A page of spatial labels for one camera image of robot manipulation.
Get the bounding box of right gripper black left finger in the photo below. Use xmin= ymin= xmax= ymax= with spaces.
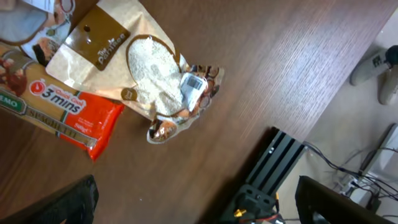
xmin=1 ymin=174 xmax=99 ymax=223

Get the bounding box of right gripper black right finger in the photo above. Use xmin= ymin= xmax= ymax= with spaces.
xmin=295 ymin=175 xmax=392 ymax=224

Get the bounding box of San Remo spaghetti pack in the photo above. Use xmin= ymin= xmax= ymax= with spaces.
xmin=1 ymin=45 xmax=124 ymax=160

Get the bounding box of white power strip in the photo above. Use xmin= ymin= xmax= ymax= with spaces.
xmin=338 ymin=123 xmax=397 ymax=205

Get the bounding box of grey shoe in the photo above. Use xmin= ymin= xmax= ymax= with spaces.
xmin=349 ymin=45 xmax=397 ymax=105

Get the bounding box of coconut pouch beige brown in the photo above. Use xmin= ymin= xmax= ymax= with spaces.
xmin=46 ymin=1 xmax=224 ymax=144

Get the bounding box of mushroom pouch beige brown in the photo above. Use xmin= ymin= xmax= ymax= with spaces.
xmin=1 ymin=0 xmax=76 ymax=66

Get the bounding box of black aluminium frame rail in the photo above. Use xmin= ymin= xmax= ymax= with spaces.
xmin=219 ymin=126 xmax=307 ymax=224

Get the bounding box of floor cables bundle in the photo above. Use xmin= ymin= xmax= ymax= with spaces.
xmin=303 ymin=141 xmax=398 ymax=218

